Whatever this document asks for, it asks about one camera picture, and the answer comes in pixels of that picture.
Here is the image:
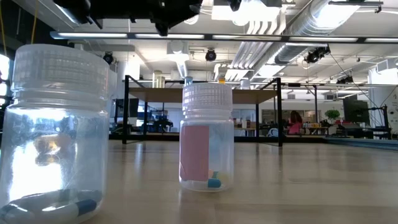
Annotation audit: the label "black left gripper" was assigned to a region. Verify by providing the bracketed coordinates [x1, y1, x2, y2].
[90, 0, 203, 37]

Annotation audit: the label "large clear bottle blue capsules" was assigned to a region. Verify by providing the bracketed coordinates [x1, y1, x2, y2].
[0, 44, 110, 224]

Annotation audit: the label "clear bottle pink label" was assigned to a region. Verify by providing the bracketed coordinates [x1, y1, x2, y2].
[178, 82, 234, 192]

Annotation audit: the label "white ceiling pipes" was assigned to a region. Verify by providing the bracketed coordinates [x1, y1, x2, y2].
[229, 18, 287, 82]

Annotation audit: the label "white ceiling vent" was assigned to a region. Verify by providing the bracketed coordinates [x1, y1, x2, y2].
[166, 40, 191, 79]

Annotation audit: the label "black ceiling spotlight cluster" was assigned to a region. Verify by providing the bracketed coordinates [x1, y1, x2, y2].
[303, 45, 331, 65]

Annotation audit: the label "person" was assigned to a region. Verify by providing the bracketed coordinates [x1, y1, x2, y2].
[287, 110, 304, 135]

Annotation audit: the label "green potted plant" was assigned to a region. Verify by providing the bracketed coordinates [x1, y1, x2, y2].
[325, 108, 341, 125]

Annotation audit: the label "black monitor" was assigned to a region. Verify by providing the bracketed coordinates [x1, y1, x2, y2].
[343, 99, 370, 123]

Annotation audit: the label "black stand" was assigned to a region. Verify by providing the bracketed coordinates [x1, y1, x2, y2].
[369, 105, 392, 139]

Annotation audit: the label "blue strip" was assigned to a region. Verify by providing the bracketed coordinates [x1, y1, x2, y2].
[325, 136, 398, 152]

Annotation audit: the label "white cable coil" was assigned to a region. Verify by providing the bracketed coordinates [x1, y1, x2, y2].
[183, 14, 200, 26]

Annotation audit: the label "ceiling light rail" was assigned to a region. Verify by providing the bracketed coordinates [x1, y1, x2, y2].
[49, 30, 398, 44]

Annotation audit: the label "wooden shelf black frame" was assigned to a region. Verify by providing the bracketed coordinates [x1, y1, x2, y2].
[122, 74, 284, 147]

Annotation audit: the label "yellow hanging cable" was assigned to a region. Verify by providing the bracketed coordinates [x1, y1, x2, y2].
[30, 0, 40, 44]

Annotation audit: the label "black background frame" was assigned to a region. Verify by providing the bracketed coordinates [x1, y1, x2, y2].
[281, 81, 320, 138]

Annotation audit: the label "black table frame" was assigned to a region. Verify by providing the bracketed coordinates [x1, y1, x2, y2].
[109, 133, 327, 144]

